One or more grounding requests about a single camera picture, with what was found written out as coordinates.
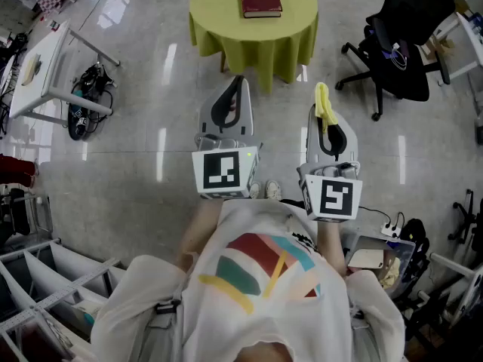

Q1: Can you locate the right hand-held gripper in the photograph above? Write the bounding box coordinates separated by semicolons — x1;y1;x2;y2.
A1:
297;103;364;223

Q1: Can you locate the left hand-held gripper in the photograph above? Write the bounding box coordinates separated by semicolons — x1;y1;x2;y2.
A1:
191;75;263;200

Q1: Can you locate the yellow cloth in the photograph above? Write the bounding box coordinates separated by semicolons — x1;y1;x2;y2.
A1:
315;82;340;133

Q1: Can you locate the person's right forearm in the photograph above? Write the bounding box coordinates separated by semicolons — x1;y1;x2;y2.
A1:
315;219;348;278

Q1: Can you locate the person's left forearm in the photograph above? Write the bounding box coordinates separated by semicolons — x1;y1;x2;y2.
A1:
177;198;223;275

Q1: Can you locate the person's right white shoe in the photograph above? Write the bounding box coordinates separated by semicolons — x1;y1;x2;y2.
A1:
263;179;282;201

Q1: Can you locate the round yellow-green table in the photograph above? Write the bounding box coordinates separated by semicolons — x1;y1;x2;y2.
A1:
188;0;320;94

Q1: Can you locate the white power strip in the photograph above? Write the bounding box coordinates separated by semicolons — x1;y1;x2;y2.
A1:
380;220;403;239

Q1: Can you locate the black office chair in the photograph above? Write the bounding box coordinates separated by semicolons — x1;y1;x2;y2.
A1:
334;0;458;122

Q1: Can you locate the grey plastic bin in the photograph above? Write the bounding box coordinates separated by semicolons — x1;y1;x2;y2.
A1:
345;234;417;301

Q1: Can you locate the black bag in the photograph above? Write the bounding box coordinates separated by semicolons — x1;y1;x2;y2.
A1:
399;219;431;278

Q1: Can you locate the cardboard box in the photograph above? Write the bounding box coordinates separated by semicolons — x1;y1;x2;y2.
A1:
418;35;457;58

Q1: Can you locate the black chair base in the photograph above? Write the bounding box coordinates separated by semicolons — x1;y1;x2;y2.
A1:
448;189;483;245

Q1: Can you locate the white side table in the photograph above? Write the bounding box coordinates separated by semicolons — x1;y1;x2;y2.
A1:
426;11;483;86

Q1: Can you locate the white printed T-shirt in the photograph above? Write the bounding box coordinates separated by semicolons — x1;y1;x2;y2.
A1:
90;198;407;362

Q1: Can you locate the white desk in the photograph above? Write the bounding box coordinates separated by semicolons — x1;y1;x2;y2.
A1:
9;19;122;127

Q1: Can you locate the beige cloth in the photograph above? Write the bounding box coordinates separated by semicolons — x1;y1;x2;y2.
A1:
21;54;42;87

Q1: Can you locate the white cable coil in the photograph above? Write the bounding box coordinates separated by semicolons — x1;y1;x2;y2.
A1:
389;43;409;72

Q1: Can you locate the black cable and tool bundle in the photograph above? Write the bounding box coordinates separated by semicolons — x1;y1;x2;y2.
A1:
67;64;116;141

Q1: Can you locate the white metal frame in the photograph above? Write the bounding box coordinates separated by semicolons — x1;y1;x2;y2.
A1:
417;253;483;328

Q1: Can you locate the white shelving frame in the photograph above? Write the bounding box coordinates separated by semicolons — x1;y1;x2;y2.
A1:
0;238;126;362

